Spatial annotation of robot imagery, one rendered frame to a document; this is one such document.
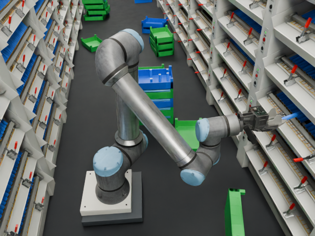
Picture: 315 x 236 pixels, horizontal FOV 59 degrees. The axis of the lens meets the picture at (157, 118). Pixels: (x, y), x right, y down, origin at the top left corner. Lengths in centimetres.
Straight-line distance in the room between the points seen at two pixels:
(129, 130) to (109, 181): 27
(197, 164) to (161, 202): 60
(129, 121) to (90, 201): 51
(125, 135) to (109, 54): 50
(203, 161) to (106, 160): 50
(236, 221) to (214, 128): 48
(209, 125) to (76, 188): 100
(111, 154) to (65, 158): 66
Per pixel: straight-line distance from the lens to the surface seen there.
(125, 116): 132
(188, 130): 208
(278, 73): 138
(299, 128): 133
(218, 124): 112
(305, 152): 128
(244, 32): 175
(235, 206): 143
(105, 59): 104
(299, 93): 126
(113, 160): 138
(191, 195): 169
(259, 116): 116
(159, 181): 174
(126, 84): 103
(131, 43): 113
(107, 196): 152
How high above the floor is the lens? 136
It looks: 38 degrees down
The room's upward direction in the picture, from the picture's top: 3 degrees counter-clockwise
